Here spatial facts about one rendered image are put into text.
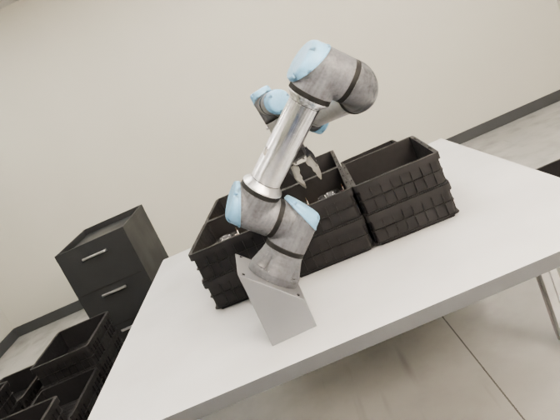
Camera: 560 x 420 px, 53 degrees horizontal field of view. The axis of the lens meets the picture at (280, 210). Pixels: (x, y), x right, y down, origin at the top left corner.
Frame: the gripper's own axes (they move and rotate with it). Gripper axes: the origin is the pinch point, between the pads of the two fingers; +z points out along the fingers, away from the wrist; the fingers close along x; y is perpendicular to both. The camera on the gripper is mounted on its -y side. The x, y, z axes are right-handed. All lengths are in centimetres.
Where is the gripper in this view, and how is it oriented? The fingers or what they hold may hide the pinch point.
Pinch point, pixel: (312, 181)
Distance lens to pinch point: 191.9
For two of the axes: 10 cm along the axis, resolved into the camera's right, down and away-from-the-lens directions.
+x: -8.6, 4.9, 1.5
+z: 5.1, 8.3, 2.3
